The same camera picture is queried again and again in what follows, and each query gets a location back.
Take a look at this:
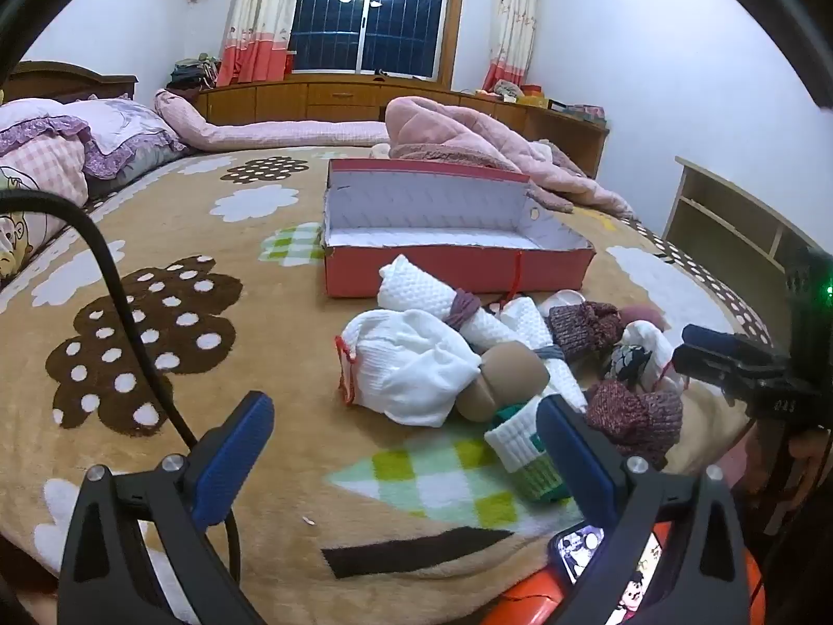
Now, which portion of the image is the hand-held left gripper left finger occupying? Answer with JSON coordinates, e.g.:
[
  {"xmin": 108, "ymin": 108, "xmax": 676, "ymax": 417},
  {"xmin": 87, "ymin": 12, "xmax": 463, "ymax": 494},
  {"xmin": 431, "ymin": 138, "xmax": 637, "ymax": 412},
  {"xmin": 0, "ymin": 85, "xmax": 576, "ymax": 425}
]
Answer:
[{"xmin": 58, "ymin": 392, "xmax": 275, "ymax": 625}]

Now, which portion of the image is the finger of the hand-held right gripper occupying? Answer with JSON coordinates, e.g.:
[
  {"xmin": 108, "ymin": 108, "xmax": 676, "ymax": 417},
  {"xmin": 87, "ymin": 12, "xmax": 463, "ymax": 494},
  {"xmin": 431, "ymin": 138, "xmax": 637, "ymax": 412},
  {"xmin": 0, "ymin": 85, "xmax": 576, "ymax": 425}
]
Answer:
[
  {"xmin": 682, "ymin": 324, "xmax": 791, "ymax": 372},
  {"xmin": 673, "ymin": 344, "xmax": 814, "ymax": 414}
]

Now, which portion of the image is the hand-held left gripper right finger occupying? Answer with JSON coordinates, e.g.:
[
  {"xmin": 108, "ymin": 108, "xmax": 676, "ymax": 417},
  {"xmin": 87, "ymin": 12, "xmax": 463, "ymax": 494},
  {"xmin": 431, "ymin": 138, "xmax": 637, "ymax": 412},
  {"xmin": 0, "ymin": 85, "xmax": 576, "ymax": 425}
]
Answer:
[{"xmin": 537, "ymin": 396, "xmax": 769, "ymax": 625}]

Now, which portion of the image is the green and white sock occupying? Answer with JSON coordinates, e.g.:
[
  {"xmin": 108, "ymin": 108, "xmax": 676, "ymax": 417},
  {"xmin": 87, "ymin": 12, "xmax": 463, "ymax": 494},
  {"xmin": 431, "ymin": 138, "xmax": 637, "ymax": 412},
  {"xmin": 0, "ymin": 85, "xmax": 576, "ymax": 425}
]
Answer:
[{"xmin": 485, "ymin": 397, "xmax": 575, "ymax": 504}]

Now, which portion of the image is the maroon knit sock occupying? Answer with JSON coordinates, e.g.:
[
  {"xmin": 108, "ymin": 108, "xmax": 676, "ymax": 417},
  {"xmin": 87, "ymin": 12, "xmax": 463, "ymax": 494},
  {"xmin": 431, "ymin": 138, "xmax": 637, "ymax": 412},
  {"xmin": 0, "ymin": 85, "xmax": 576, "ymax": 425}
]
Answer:
[
  {"xmin": 547, "ymin": 303, "xmax": 624, "ymax": 364},
  {"xmin": 584, "ymin": 378, "xmax": 684, "ymax": 470}
]

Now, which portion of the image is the black and white patterned sock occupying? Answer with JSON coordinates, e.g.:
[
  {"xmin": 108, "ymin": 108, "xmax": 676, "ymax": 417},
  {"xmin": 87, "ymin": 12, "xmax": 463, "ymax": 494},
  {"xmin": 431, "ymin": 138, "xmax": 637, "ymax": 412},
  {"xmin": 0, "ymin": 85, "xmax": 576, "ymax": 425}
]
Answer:
[{"xmin": 608, "ymin": 322, "xmax": 679, "ymax": 393}]

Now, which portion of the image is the beige sock ball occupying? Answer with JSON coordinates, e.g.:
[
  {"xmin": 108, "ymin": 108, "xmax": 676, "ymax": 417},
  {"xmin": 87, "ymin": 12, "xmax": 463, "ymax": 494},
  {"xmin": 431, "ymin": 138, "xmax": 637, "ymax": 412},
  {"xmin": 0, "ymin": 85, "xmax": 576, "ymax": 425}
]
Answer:
[{"xmin": 456, "ymin": 345, "xmax": 551, "ymax": 422}]

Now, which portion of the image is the white waffle towel grey band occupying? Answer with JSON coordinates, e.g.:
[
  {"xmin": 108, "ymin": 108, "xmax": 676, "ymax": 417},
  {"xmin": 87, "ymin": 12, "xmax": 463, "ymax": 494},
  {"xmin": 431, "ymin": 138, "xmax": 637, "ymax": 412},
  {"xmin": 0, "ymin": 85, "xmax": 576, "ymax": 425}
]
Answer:
[{"xmin": 498, "ymin": 296, "xmax": 588, "ymax": 413}]

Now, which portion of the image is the white sock bundle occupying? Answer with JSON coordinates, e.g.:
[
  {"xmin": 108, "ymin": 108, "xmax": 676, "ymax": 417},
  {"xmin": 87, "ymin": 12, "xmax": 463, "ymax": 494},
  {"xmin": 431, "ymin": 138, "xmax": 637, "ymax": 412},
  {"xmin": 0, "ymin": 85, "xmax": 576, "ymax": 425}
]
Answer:
[{"xmin": 335, "ymin": 309, "xmax": 484, "ymax": 427}]

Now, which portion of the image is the white waffle towel purple band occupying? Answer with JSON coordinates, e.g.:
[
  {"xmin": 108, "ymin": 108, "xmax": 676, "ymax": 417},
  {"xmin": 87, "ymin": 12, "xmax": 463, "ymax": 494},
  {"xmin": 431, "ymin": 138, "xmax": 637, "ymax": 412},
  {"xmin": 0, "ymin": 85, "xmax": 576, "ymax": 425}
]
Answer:
[{"xmin": 377, "ymin": 254, "xmax": 522, "ymax": 353}]

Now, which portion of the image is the red cardboard shoe box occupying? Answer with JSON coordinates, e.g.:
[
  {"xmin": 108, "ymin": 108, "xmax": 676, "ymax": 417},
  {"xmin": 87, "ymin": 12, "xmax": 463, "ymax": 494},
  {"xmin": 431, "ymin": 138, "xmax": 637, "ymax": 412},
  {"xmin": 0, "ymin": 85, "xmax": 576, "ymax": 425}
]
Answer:
[{"xmin": 321, "ymin": 157, "xmax": 596, "ymax": 299}]

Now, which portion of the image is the person's right hand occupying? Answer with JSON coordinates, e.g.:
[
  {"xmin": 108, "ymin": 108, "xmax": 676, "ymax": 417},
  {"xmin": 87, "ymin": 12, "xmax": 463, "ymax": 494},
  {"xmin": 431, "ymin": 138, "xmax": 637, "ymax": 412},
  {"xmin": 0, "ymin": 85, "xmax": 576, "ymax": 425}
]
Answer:
[{"xmin": 784, "ymin": 430, "xmax": 833, "ymax": 489}]

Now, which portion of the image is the light wooden shelf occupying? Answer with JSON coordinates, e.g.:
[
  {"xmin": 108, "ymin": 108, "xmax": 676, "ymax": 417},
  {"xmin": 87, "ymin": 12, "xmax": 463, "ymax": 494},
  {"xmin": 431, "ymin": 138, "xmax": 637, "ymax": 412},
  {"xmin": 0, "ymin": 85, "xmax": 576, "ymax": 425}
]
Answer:
[{"xmin": 662, "ymin": 156, "xmax": 816, "ymax": 276}]

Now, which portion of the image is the orange cartoon printed object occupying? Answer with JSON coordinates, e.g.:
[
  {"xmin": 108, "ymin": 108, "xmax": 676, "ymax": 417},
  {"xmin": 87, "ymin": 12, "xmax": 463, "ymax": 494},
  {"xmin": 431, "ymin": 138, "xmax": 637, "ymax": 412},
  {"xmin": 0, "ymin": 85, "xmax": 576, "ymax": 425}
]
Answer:
[{"xmin": 482, "ymin": 521, "xmax": 764, "ymax": 625}]

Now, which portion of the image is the tan flower printed blanket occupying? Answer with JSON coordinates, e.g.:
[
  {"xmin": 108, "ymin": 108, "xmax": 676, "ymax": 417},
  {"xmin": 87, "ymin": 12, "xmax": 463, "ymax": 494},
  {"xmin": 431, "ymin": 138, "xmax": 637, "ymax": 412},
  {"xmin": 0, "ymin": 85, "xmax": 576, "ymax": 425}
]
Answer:
[{"xmin": 0, "ymin": 143, "xmax": 775, "ymax": 625}]

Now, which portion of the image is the stack of flat boxes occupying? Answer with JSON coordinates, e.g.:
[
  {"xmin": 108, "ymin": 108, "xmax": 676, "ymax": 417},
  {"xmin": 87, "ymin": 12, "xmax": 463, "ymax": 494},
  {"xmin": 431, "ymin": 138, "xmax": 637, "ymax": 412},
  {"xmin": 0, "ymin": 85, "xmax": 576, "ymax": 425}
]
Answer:
[{"xmin": 547, "ymin": 99, "xmax": 608, "ymax": 123}]

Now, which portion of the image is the clutter of small bags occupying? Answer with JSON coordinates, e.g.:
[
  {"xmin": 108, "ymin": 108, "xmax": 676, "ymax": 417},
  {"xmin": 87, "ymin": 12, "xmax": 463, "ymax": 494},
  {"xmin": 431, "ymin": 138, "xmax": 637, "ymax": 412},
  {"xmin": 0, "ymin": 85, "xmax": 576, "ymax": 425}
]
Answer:
[{"xmin": 478, "ymin": 78, "xmax": 546, "ymax": 106}]

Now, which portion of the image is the pink fleece robe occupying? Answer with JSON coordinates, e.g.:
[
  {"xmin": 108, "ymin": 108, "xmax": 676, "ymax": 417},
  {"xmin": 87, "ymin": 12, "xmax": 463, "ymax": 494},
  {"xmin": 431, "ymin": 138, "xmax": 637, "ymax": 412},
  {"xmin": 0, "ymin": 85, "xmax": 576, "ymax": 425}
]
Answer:
[{"xmin": 384, "ymin": 96, "xmax": 635, "ymax": 220}]

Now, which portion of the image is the pink checkered rolled quilt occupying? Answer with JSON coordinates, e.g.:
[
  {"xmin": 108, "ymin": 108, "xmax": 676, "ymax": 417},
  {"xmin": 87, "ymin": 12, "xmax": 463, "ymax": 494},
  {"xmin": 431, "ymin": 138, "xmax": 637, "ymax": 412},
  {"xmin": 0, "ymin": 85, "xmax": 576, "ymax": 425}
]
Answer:
[{"xmin": 154, "ymin": 87, "xmax": 393, "ymax": 153}]

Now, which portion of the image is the pink checkered cartoon pillow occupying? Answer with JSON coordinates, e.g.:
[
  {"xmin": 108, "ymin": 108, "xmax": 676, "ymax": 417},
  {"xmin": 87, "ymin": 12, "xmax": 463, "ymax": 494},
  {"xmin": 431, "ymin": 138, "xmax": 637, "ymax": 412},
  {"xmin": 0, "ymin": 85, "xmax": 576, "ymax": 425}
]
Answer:
[{"xmin": 0, "ymin": 136, "xmax": 90, "ymax": 282}]

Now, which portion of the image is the purple frilled pillow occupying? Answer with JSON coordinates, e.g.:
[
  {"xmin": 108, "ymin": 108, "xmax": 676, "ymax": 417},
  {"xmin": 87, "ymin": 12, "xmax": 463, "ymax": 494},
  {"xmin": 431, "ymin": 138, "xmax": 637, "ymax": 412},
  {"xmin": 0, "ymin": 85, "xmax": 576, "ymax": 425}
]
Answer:
[{"xmin": 0, "ymin": 99, "xmax": 197, "ymax": 184}]

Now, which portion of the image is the long wooden cabinet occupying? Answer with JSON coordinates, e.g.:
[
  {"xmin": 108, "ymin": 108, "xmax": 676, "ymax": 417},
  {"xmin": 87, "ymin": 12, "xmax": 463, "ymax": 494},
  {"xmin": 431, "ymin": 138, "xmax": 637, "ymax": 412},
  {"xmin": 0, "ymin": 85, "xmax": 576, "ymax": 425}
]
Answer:
[{"xmin": 195, "ymin": 71, "xmax": 611, "ymax": 178}]

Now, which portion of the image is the cream and red curtain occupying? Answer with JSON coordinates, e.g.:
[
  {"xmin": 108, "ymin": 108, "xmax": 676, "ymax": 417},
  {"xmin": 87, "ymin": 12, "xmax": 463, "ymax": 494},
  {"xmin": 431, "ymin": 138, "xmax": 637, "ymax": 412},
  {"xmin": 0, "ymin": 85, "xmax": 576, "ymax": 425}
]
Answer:
[
  {"xmin": 482, "ymin": 0, "xmax": 543, "ymax": 94},
  {"xmin": 214, "ymin": 0, "xmax": 307, "ymax": 88}
]

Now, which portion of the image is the pile of dark clothes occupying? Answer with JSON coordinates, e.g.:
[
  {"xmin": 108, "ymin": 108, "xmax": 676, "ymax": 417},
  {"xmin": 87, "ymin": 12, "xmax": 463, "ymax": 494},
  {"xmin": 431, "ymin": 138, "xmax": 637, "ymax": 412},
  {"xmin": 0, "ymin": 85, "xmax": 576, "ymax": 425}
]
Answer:
[{"xmin": 166, "ymin": 52, "xmax": 220, "ymax": 90}]

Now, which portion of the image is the wooden headboard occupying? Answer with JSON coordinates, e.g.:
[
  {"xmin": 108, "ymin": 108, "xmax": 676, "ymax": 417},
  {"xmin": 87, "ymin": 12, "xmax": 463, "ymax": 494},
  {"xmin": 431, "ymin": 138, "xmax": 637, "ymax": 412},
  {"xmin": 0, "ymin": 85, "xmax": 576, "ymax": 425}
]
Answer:
[{"xmin": 0, "ymin": 60, "xmax": 139, "ymax": 105}]

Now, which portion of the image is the dark window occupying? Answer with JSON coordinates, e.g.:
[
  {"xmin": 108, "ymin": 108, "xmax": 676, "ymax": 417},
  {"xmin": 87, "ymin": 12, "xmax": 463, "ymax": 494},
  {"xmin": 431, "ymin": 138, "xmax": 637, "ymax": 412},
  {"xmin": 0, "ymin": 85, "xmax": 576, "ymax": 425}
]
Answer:
[{"xmin": 289, "ymin": 0, "xmax": 466, "ymax": 87}]

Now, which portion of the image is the black cable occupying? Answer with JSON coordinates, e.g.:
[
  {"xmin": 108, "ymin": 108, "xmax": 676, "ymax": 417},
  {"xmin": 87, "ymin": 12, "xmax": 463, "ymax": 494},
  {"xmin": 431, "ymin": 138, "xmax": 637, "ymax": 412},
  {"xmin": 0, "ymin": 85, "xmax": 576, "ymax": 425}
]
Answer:
[{"xmin": 0, "ymin": 194, "xmax": 243, "ymax": 600}]

